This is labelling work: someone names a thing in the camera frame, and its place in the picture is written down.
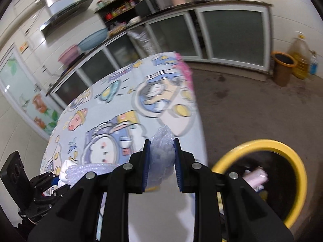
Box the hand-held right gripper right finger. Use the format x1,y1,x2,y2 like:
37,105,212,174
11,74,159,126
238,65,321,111
173,138,294,242

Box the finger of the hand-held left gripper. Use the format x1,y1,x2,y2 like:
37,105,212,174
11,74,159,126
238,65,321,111
31,185,70,207
30,172,58,186

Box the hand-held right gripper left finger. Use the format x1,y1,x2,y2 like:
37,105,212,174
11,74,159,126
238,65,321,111
27,139,151,242

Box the white foam net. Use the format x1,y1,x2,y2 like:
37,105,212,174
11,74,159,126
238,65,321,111
65,125,177,192

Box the blue and white cloth bundle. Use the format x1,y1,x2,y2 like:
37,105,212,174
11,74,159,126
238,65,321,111
59,159,76,182

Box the yellow rimmed trash bin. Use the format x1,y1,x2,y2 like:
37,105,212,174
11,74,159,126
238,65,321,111
211,139,308,230

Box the cartoon printed tablecloth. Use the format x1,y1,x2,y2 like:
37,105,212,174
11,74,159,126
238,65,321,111
40,52,209,242

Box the pink packet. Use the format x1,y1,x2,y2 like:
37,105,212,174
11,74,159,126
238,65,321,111
242,166,268,191

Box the flower printed glass door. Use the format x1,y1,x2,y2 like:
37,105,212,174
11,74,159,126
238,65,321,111
0,43,61,137

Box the white plastic bag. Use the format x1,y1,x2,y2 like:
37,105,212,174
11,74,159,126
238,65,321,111
127,26,158,57

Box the pink plastic basin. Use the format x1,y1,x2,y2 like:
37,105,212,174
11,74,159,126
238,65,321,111
58,44,85,65

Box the blue plastic basket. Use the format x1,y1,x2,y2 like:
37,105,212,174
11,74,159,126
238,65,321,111
78,28,110,51

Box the tray of yellow snacks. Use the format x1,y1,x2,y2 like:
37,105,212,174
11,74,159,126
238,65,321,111
108,23,127,36

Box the kitchen cabinet with glass doors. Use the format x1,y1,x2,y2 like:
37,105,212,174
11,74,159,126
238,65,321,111
45,0,274,106

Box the brown bin with yellow rim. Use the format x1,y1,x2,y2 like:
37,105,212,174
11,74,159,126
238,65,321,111
271,51,298,86

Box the dark shelf with jars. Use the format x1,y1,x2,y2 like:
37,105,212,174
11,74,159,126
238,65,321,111
94,0,142,31

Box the grey microwave oven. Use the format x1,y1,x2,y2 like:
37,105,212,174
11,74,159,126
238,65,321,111
135,0,172,17

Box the yellow cooking oil bottle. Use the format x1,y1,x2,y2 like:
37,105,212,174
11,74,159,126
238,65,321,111
290,31,311,80

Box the small blue label bottle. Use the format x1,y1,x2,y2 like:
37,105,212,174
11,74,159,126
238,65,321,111
309,53,319,75

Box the steel range hood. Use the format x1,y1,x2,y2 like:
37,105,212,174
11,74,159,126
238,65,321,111
40,0,96,37

